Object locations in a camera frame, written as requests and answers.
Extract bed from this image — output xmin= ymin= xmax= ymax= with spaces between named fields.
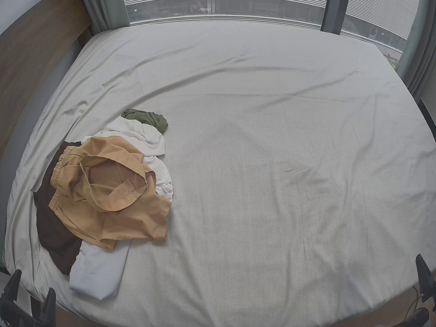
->
xmin=0 ymin=0 xmax=436 ymax=327

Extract cream white garment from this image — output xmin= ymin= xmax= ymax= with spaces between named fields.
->
xmin=82 ymin=116 xmax=174 ymax=204

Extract brown garment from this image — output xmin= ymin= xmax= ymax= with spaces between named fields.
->
xmin=33 ymin=141 xmax=82 ymax=276

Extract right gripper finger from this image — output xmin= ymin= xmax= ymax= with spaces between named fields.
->
xmin=416 ymin=254 xmax=434 ymax=294

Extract pale grey garment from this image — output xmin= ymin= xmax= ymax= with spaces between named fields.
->
xmin=69 ymin=240 xmax=130 ymax=300

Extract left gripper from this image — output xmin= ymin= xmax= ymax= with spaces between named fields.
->
xmin=0 ymin=269 xmax=57 ymax=327

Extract tan shorts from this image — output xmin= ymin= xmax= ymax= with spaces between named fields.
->
xmin=49 ymin=136 xmax=171 ymax=251

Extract green garment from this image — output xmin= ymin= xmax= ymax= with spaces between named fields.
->
xmin=121 ymin=108 xmax=169 ymax=135

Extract grey-green curtain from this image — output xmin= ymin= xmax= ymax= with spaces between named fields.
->
xmin=73 ymin=0 xmax=131 ymax=35
xmin=395 ymin=0 xmax=436 ymax=98

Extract window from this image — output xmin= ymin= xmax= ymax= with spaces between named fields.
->
xmin=116 ymin=0 xmax=423 ymax=60

